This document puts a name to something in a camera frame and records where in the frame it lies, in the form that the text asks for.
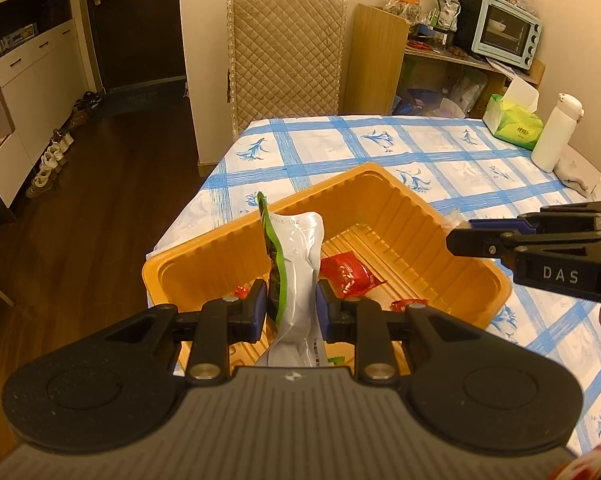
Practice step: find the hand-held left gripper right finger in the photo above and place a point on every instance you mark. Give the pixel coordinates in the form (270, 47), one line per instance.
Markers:
(323, 306)

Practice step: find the blue checked tablecloth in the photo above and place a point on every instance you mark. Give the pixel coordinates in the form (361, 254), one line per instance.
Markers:
(330, 145)

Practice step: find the red snack packet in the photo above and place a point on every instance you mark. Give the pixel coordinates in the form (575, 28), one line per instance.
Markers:
(348, 272)

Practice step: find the quilted beige chair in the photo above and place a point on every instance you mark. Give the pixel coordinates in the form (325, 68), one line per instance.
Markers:
(285, 55)

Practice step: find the green tissue box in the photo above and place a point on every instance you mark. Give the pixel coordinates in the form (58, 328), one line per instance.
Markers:
(515, 127)

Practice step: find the plastic jar with orange lid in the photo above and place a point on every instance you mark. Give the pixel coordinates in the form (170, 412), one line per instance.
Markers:
(404, 7)

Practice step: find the wooden shelf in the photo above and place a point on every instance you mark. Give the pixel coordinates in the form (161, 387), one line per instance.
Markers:
(445, 57)

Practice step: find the row of shoes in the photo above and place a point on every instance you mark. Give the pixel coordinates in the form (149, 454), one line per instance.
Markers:
(55, 152)

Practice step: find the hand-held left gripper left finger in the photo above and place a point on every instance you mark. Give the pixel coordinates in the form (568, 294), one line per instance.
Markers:
(260, 306)

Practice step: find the grey cloth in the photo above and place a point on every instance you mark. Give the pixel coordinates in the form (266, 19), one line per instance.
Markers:
(575, 175)

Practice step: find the white green snack pouch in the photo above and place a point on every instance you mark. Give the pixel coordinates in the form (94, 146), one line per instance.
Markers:
(298, 270)

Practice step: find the light blue toaster oven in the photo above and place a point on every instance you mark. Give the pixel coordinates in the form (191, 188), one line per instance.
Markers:
(505, 32)

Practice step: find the white drawer cabinet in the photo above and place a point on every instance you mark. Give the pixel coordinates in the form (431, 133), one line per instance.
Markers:
(35, 90)

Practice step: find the red patterned cloth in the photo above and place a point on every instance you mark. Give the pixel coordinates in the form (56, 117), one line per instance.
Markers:
(595, 467)

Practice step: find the small red candy packet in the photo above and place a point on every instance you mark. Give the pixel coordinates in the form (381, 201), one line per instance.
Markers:
(405, 303)
(242, 292)

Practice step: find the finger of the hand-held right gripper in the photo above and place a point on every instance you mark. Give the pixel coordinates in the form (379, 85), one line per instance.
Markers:
(480, 244)
(492, 225)

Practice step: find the white thermos bottle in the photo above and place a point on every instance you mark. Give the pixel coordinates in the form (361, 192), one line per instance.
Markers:
(555, 135)

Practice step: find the dark door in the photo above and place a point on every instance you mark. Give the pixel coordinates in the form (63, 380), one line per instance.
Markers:
(140, 25)

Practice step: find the orange plastic tray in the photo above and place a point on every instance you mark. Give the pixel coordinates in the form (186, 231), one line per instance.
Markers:
(400, 220)

